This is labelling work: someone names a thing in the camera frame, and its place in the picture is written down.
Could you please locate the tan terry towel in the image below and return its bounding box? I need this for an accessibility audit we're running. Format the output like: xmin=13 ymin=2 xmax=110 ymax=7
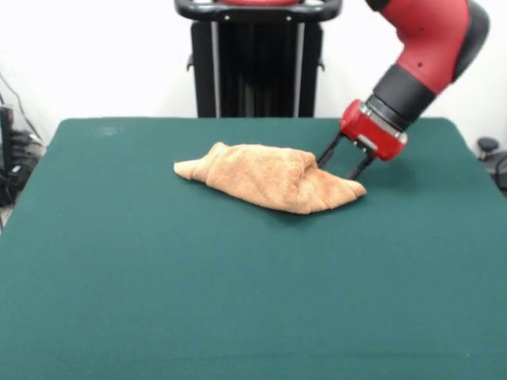
xmin=173 ymin=142 xmax=368 ymax=216

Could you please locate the grey cable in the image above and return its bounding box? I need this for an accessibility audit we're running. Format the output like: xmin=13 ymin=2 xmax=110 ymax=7
xmin=0 ymin=73 xmax=39 ymax=139

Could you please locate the black equipment heap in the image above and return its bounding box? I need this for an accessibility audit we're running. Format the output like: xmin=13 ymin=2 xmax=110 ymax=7
xmin=0 ymin=130 xmax=45 ymax=207

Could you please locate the black box device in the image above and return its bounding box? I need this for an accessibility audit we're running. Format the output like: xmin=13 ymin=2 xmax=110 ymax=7
xmin=0 ymin=105 xmax=16 ymax=175

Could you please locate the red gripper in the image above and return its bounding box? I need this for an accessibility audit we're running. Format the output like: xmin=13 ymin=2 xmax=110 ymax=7
xmin=314 ymin=99 xmax=409 ymax=181

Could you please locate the dark green table cloth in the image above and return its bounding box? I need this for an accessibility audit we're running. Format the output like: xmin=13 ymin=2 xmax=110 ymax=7
xmin=0 ymin=116 xmax=507 ymax=380

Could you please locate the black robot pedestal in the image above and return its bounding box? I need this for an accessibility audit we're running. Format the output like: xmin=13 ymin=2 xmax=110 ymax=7
xmin=173 ymin=0 xmax=342 ymax=119

